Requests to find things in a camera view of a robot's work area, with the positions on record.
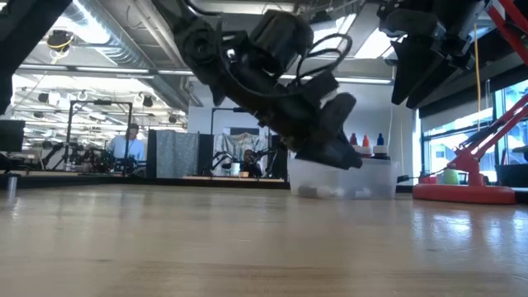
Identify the black background rig frame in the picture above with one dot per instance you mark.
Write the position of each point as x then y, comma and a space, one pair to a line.
213, 136
99, 102

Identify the white cup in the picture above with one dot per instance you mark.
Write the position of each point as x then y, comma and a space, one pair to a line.
235, 169

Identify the long ceiling light strip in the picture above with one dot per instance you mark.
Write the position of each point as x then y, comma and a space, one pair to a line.
123, 70

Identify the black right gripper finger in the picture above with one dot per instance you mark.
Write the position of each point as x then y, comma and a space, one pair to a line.
412, 62
443, 78

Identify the clear plastic container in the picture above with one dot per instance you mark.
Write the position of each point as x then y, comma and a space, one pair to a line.
371, 181

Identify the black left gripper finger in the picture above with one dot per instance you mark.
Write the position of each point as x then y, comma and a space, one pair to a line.
330, 156

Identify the crumpled grey cloth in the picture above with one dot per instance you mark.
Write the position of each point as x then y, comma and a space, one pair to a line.
235, 144

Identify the grey curtain partition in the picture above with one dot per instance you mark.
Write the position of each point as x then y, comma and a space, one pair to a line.
175, 148

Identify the large red food coloring bottle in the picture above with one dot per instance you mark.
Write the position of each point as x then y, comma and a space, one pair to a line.
354, 142

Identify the seated person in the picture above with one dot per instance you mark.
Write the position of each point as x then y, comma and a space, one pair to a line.
248, 158

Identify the red desk lamp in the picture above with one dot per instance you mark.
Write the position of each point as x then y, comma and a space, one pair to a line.
474, 194

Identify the black monitor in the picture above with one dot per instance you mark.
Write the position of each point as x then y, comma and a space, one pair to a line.
11, 136

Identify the black partition panel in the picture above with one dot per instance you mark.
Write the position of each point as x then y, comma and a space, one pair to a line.
277, 154
206, 148

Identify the green round object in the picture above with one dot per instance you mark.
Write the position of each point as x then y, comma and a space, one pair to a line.
450, 176

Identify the black aluminium table frame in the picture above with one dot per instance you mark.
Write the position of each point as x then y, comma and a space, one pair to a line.
82, 182

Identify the black background robot arm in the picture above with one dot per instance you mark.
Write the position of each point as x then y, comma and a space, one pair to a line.
268, 163
220, 163

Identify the black background robot workstation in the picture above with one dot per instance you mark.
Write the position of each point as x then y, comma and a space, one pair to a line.
82, 156

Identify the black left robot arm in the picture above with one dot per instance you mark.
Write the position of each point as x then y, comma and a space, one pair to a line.
247, 78

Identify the large blue food coloring bottle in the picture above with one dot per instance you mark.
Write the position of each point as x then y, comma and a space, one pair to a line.
380, 149

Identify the silver spiral ceiling duct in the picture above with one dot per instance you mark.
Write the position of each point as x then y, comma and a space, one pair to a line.
119, 49

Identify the dark background furniture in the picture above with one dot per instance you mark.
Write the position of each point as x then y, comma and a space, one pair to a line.
511, 175

